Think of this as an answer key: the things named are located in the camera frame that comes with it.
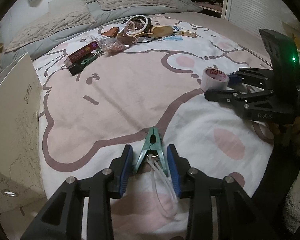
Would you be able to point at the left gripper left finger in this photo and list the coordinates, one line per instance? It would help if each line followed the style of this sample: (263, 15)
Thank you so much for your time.
(61, 217)

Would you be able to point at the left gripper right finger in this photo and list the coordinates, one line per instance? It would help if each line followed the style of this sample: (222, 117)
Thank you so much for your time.
(233, 203)

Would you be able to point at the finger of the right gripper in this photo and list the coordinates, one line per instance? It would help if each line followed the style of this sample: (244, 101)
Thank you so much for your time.
(257, 77)
(243, 104)

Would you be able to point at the white tape roll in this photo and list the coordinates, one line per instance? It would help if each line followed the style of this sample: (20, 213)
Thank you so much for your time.
(213, 79)

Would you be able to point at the cream incense box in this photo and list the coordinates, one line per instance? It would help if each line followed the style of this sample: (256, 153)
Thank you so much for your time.
(188, 33)

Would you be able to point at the green clothes peg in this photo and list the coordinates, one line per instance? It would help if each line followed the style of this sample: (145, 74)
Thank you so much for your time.
(152, 145)
(89, 60)

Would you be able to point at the white storage box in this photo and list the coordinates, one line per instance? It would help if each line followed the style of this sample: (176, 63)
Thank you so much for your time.
(20, 93)

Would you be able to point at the pink cartoon blanket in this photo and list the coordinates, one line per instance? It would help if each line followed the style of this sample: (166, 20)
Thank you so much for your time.
(86, 120)

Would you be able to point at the tan wooden brush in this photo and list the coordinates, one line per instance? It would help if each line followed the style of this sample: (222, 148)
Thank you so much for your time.
(161, 31)

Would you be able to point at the clear bag pink items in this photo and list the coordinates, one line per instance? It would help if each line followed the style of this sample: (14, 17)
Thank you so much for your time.
(110, 45)

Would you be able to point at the brown leather pouch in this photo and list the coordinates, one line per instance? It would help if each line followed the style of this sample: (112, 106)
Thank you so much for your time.
(111, 32)

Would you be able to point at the small black box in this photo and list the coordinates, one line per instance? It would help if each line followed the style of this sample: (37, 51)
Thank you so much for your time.
(75, 69)

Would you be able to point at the dark red cardboard box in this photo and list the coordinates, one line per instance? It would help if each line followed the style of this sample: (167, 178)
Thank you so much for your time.
(82, 52)

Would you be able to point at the grey duvet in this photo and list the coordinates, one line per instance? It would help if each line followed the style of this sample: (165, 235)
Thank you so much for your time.
(101, 17)

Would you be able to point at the left quilted pillow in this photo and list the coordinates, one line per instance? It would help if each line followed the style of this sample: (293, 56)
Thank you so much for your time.
(65, 17)

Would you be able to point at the white ring hoop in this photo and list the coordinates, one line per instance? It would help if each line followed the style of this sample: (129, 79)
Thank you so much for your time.
(137, 24)

